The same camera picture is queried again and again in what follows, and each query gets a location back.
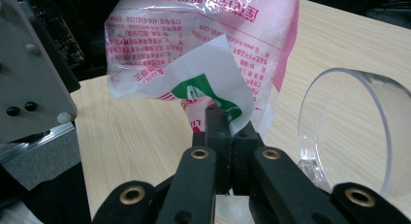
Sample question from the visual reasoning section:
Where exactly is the pink printed plastic bag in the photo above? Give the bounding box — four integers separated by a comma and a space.
104, 0, 303, 139

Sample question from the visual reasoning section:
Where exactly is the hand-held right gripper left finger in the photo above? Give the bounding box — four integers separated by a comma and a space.
192, 104, 234, 196

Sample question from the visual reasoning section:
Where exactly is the clear jar with hinged lid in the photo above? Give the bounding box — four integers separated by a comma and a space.
297, 67, 411, 207

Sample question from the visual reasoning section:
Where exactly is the dark computer cabinet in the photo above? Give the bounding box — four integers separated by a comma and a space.
13, 0, 109, 81

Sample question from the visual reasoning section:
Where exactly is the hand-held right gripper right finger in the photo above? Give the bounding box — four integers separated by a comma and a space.
232, 120, 265, 196

